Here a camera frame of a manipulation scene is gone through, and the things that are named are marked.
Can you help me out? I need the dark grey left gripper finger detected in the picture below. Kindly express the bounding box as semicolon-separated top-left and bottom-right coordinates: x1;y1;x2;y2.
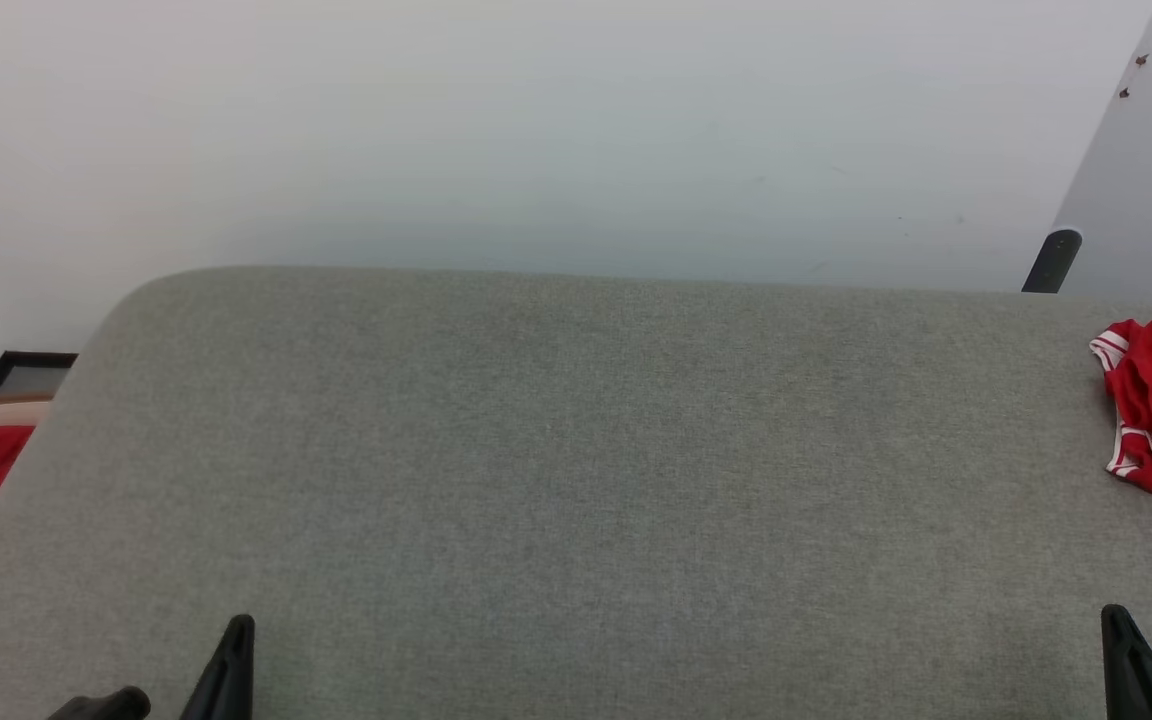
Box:
46;685;153;720
179;614;256;720

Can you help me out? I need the black cylindrical post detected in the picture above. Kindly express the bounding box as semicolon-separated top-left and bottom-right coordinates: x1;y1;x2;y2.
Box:
1022;229;1083;294

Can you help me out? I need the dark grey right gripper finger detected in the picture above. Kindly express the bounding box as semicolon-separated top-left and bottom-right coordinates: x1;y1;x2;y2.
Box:
1100;604;1152;720

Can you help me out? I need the black picture frame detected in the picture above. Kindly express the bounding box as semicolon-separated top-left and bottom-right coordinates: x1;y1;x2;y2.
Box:
0;350;79;398

